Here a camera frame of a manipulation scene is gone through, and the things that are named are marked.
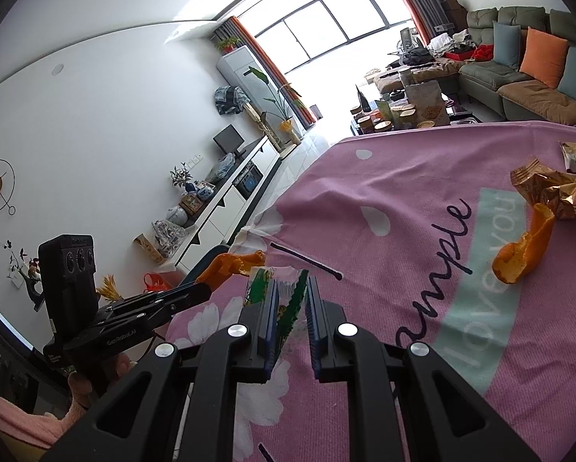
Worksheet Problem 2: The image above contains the orange peel strip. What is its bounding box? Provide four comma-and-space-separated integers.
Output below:
195, 250, 266, 291

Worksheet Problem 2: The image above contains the gold snack wrapper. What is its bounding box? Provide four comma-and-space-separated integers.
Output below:
510, 159, 576, 219

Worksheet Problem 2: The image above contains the pink sleeve forearm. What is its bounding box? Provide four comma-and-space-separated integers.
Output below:
0, 396, 87, 449

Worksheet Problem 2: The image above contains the person left hand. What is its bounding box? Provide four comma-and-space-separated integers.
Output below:
68, 353, 137, 410

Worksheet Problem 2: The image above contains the white tv cabinet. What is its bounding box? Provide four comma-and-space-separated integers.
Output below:
165, 138, 280, 274

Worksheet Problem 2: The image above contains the orange peel piece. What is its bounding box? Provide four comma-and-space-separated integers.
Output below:
493, 203, 556, 285

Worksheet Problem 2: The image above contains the pink floral tablecloth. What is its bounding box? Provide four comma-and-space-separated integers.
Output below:
232, 121, 576, 461

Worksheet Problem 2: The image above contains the small black monitor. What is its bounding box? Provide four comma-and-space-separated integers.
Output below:
214, 124, 244, 157

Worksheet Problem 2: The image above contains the tall green potted plant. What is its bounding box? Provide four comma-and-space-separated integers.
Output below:
243, 66, 301, 146

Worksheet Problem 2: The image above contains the white standing air conditioner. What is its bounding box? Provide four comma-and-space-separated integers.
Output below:
217, 46, 274, 113

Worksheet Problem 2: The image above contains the cluttered coffee table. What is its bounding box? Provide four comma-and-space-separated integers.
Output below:
351, 78, 481, 136

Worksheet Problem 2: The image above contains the grey orange left curtain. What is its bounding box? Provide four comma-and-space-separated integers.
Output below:
212, 17, 316, 128

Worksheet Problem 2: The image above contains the brown paper bag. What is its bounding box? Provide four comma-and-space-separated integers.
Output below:
405, 80, 451, 126

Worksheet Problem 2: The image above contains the green sectional sofa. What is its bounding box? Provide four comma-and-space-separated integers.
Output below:
459, 6, 576, 126

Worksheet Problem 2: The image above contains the orange cushion near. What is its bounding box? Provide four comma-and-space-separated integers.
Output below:
519, 27, 569, 89

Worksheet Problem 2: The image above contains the blue-grey cushion far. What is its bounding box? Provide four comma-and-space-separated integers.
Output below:
493, 22, 521, 70

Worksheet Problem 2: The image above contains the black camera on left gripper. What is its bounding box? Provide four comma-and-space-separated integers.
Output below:
38, 235, 99, 337

